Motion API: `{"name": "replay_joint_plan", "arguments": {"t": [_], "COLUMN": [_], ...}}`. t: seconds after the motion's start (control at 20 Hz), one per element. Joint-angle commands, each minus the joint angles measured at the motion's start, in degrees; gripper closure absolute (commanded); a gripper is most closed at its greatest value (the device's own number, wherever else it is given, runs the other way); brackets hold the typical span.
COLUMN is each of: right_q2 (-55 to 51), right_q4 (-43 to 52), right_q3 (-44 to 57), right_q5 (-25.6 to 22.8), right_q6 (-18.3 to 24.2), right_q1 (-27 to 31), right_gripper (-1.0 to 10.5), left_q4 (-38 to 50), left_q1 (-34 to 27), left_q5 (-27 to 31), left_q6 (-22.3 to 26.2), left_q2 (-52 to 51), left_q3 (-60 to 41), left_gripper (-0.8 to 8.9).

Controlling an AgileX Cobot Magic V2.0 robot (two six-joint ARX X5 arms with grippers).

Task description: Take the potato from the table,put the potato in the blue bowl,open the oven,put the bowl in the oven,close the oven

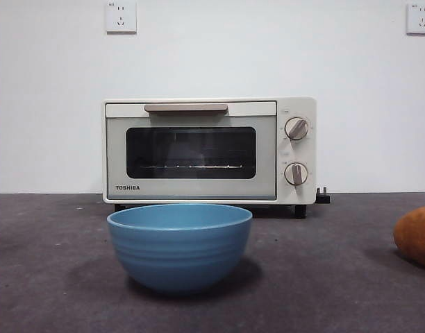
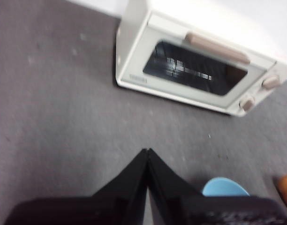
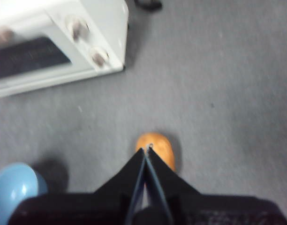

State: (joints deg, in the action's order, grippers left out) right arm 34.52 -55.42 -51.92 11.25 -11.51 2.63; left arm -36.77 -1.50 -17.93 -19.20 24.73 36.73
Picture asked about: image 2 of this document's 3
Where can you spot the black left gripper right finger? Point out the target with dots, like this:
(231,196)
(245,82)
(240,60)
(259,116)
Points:
(167,185)

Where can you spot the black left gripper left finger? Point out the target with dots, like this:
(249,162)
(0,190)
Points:
(124,182)

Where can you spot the blue ribbed bowl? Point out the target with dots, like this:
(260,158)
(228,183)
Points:
(224,187)

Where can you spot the white toaster oven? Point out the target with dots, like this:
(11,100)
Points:
(131,35)

